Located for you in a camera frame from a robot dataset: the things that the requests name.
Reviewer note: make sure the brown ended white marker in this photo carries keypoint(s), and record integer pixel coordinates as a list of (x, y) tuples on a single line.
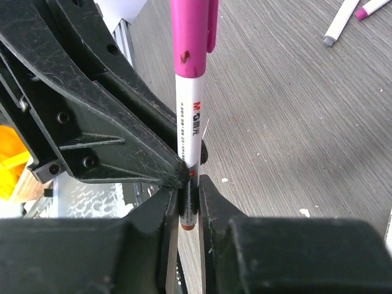
[(194, 30)]

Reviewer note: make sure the grey capped thin pen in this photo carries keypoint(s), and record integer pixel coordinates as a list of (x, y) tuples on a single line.
[(339, 22)]

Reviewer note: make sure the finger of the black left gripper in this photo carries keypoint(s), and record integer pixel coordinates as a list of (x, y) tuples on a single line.
[(111, 116), (27, 105)]

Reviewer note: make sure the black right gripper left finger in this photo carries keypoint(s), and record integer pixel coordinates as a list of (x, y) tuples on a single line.
[(133, 254)]

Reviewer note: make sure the purple capped white marker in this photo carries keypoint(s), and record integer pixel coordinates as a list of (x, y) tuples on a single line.
[(369, 8)]

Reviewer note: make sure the blue ended white marker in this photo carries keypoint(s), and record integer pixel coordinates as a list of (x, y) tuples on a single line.
[(388, 234)]

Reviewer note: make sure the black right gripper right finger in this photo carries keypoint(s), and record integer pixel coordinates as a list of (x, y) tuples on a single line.
[(242, 254)]

